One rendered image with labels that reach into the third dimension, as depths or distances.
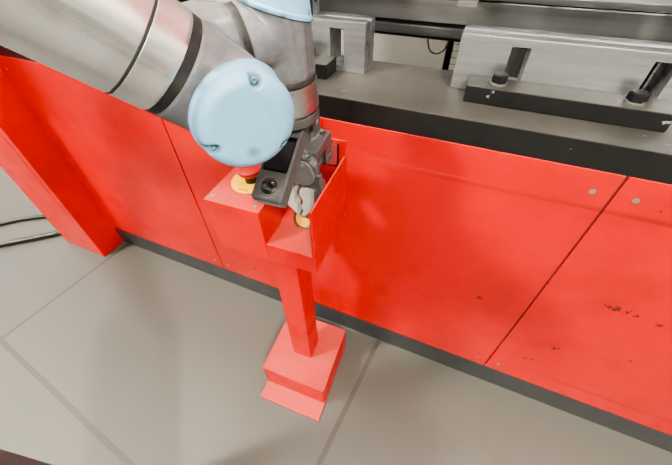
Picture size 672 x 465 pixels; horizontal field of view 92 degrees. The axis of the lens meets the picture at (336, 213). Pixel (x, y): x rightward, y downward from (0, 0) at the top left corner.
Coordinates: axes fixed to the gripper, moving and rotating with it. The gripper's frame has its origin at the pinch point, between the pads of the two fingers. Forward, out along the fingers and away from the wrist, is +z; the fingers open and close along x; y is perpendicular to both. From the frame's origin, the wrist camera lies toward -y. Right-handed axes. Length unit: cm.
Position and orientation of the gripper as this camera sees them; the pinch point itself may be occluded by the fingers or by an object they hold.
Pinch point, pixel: (302, 214)
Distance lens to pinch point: 58.6
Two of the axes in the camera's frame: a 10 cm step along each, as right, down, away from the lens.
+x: -9.4, -2.3, 2.6
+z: 0.4, 6.6, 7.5
